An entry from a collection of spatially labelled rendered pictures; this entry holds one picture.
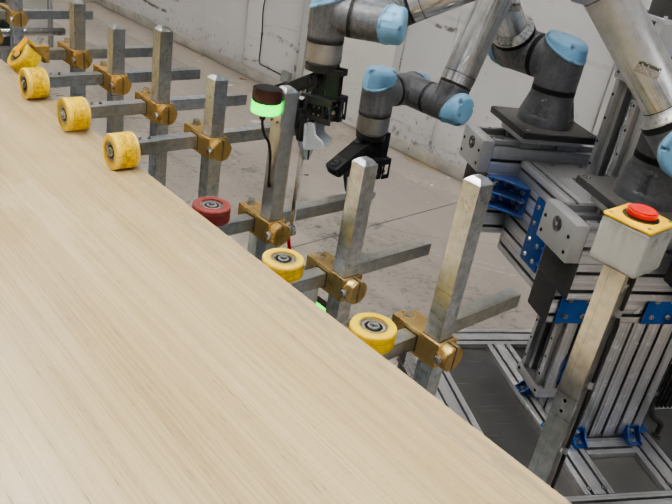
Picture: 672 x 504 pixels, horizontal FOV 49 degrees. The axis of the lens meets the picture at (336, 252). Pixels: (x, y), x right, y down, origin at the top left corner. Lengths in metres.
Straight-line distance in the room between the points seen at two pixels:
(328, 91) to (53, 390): 0.82
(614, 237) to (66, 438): 0.74
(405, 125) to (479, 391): 2.75
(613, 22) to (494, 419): 1.24
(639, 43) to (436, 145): 3.28
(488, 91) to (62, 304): 3.47
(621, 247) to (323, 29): 0.76
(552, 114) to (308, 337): 1.10
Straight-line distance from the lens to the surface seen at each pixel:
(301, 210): 1.69
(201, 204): 1.55
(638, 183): 1.66
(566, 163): 2.12
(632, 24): 1.45
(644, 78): 1.47
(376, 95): 1.70
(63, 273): 1.30
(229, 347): 1.13
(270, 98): 1.45
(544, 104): 2.05
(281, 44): 5.66
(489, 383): 2.40
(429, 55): 4.64
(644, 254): 1.01
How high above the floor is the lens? 1.56
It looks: 27 degrees down
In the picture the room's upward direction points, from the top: 10 degrees clockwise
